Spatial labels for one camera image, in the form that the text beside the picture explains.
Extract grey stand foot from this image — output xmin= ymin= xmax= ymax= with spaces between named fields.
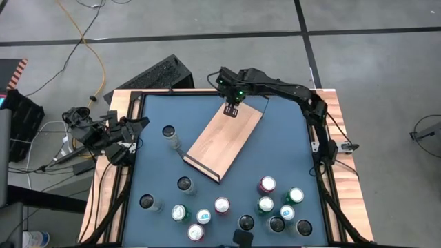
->
xmin=409 ymin=114 xmax=441 ymax=160

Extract yellow floor cable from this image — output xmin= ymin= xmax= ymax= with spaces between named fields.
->
xmin=54 ymin=0 xmax=107 ymax=159

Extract small black box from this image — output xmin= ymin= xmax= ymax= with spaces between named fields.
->
xmin=232 ymin=229 xmax=255 ymax=247

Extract Celsius Arctic Vibe can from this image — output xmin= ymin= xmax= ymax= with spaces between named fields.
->
xmin=176 ymin=176 xmax=198 ymax=197

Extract black floor cable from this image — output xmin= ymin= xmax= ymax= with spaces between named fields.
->
xmin=23 ymin=0 xmax=106 ymax=98

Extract green Sprite can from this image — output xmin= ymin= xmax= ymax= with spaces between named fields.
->
xmin=281 ymin=187 xmax=305 ymax=206
xmin=255 ymin=196 xmax=275 ymax=217
xmin=170 ymin=203 xmax=192 ymax=224

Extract black power adapter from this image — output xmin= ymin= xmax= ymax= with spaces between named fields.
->
xmin=72 ymin=160 xmax=96 ymax=176

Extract white power cable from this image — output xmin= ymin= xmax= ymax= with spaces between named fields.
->
xmin=36 ymin=119 xmax=72 ymax=163

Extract white Celsius can yellow band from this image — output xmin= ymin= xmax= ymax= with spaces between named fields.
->
xmin=238 ymin=214 xmax=256 ymax=232

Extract orange black striped panel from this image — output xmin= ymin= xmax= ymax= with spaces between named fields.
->
xmin=0 ymin=58 xmax=28 ymax=91

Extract black crate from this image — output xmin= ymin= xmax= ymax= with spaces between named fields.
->
xmin=0 ymin=88 xmax=45 ymax=163

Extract white blue container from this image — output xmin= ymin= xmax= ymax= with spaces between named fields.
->
xmin=22 ymin=231 xmax=51 ymax=248

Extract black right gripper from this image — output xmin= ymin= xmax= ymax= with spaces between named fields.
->
xmin=216 ymin=68 xmax=247 ymax=118

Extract grey metal mounting plate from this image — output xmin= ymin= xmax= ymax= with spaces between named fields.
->
xmin=311 ymin=139 xmax=360 ymax=155

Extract red Coca-Cola Star Wars can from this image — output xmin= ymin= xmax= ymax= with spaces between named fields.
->
xmin=214 ymin=196 xmax=232 ymax=216

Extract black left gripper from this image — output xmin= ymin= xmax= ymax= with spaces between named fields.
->
xmin=103 ymin=116 xmax=150 ymax=144

